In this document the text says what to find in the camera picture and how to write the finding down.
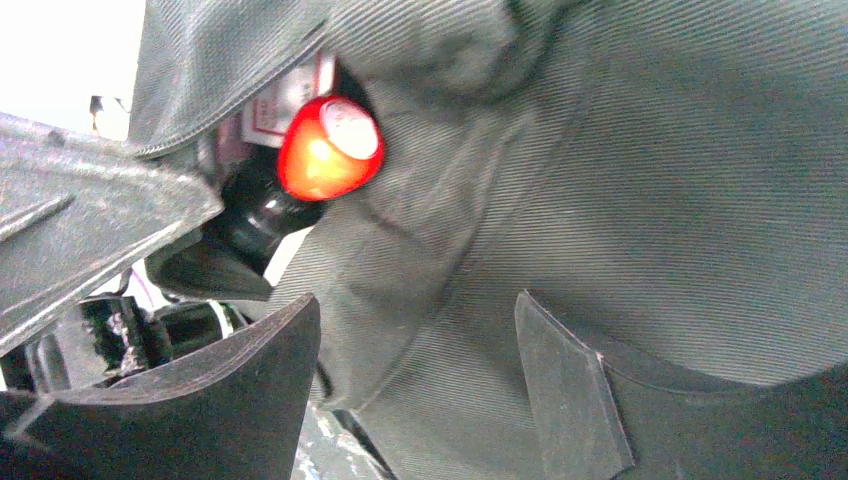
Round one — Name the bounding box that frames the black student backpack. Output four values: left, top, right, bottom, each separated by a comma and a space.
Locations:
129, 1, 847, 479

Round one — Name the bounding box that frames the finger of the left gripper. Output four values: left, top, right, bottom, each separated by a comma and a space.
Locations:
144, 235, 272, 301
1, 114, 222, 353

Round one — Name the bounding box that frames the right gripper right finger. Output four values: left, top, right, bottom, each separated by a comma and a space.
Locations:
515, 291, 847, 479

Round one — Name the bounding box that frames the white red small card box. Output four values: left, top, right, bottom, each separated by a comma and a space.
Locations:
241, 51, 337, 148

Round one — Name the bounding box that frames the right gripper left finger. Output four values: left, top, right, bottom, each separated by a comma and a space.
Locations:
1, 294, 321, 479

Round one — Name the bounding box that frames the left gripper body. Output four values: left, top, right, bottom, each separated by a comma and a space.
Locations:
1, 296, 246, 391

